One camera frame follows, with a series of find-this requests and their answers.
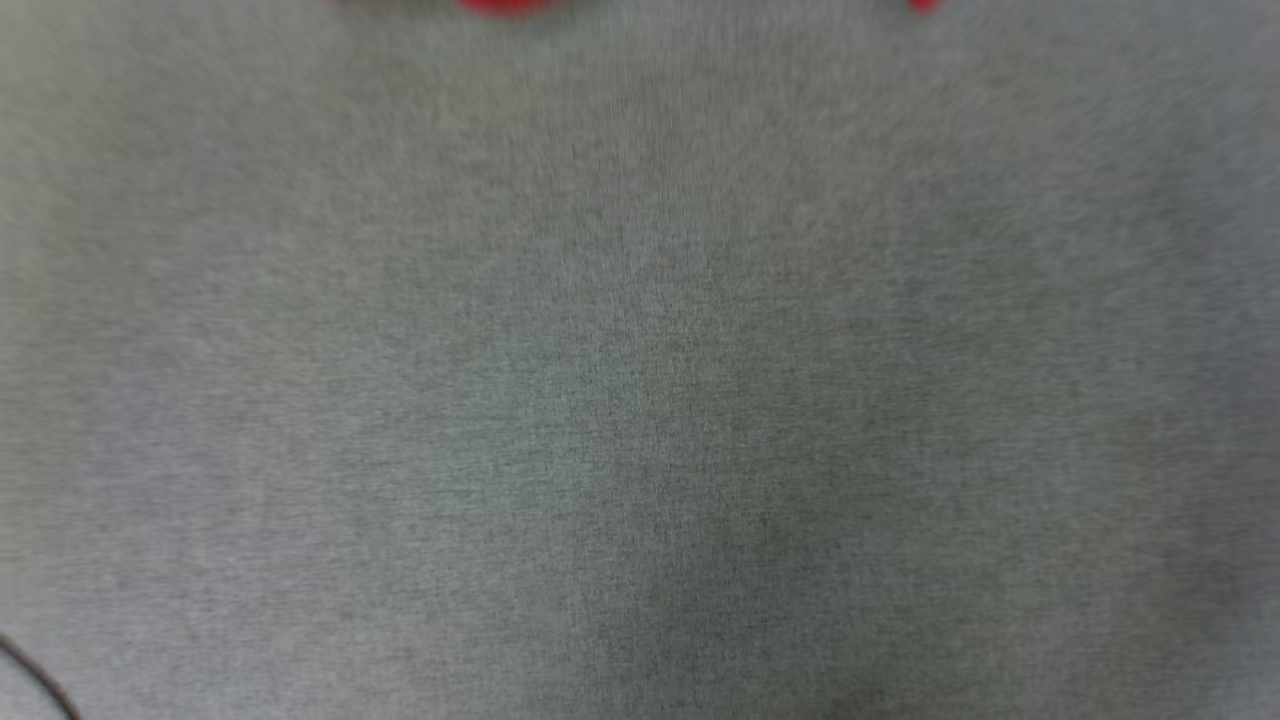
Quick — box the red and white jersey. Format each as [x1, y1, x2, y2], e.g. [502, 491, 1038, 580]
[455, 0, 943, 17]

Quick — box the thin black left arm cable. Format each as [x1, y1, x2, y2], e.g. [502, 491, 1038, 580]
[0, 634, 83, 720]

